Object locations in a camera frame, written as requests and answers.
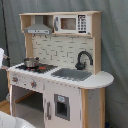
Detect white toy microwave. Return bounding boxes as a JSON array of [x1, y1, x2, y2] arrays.
[[54, 14, 91, 34]]

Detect white wooden toy kitchen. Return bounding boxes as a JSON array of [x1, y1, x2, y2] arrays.
[[8, 11, 114, 128]]

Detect left red stove knob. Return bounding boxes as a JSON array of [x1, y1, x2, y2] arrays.
[[12, 77, 18, 82]]

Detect grey toy range hood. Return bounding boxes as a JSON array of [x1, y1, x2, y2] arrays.
[[25, 15, 52, 34]]

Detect grey toy sink basin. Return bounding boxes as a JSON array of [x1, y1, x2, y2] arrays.
[[52, 68, 92, 81]]

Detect white cabinet door with dispenser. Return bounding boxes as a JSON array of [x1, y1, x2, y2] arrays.
[[44, 82, 82, 128]]

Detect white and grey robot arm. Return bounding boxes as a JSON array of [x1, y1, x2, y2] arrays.
[[0, 48, 10, 70]]

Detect white toy oven door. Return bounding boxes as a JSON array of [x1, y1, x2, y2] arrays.
[[10, 85, 15, 117]]

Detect red stove knob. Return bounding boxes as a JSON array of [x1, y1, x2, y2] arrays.
[[31, 81, 37, 88], [12, 77, 18, 82]]

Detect small metal pot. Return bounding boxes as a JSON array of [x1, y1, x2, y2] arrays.
[[24, 57, 39, 68]]

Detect black toy stovetop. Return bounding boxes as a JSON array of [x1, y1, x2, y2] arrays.
[[18, 64, 55, 73]]

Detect right red stove knob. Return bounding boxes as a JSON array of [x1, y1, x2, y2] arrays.
[[31, 81, 37, 88]]

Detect black toy faucet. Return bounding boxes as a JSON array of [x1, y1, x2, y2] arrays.
[[75, 51, 93, 70]]

